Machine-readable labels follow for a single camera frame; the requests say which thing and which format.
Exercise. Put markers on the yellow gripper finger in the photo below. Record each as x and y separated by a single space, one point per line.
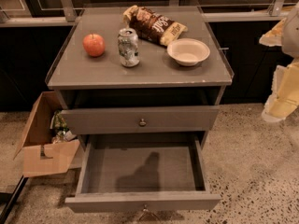
273 37
284 98

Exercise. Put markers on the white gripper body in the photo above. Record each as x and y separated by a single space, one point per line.
291 34

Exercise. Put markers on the silver green 7up can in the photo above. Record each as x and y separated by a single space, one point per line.
128 47

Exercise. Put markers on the closed grey top drawer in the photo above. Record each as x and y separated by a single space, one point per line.
162 119

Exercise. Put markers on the grey drawer cabinet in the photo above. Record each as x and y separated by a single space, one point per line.
83 81

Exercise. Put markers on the brass top drawer knob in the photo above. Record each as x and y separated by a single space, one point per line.
142 123

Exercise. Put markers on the brass drawer knob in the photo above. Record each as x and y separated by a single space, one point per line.
145 208
142 123

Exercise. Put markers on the brass middle drawer knob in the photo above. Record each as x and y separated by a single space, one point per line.
145 208

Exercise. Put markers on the open grey middle drawer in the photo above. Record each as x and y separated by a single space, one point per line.
122 172

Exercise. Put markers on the white paper bowl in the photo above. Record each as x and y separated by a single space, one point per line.
188 52

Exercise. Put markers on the brown chip bag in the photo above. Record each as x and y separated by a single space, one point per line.
152 26

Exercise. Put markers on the red apple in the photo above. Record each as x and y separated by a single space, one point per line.
94 45

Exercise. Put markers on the green items in box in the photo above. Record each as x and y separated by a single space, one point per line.
59 129

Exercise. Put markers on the brown cardboard box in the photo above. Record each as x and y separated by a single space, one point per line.
40 155

